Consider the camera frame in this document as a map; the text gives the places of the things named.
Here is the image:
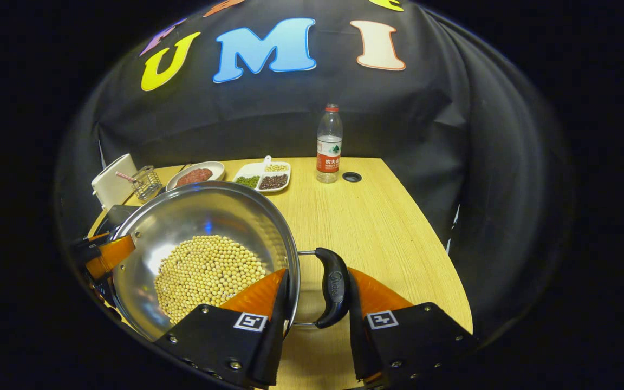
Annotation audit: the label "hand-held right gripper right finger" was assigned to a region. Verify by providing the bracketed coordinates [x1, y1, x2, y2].
[347, 267, 478, 386]

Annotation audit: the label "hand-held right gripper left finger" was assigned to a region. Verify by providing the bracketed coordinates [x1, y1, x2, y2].
[154, 267, 291, 388]

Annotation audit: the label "black induction cooktop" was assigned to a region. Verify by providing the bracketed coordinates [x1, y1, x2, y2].
[93, 205, 139, 239]

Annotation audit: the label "steel pot with black handle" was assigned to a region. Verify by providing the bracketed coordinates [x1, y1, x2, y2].
[110, 180, 352, 342]

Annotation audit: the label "white toaster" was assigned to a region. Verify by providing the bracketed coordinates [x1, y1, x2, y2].
[91, 153, 138, 211]

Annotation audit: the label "pile of soybeans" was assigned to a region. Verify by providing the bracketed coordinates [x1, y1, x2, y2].
[154, 235, 268, 324]

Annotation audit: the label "red meat slices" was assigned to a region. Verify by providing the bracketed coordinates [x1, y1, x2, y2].
[175, 168, 213, 187]

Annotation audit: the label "white oval plate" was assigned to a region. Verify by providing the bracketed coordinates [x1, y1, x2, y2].
[166, 161, 226, 191]

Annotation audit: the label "dark red beans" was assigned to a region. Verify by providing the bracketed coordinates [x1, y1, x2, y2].
[259, 173, 289, 190]

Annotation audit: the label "white divided dish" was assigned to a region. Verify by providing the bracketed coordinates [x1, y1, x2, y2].
[232, 155, 292, 193]

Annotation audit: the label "clear water bottle red label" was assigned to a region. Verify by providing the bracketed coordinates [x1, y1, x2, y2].
[316, 104, 343, 184]

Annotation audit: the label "black backdrop cloth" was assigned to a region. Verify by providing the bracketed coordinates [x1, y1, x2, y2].
[55, 0, 573, 347]

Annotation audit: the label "small wire mesh basket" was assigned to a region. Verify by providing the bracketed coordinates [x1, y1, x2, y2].
[131, 165, 163, 202]

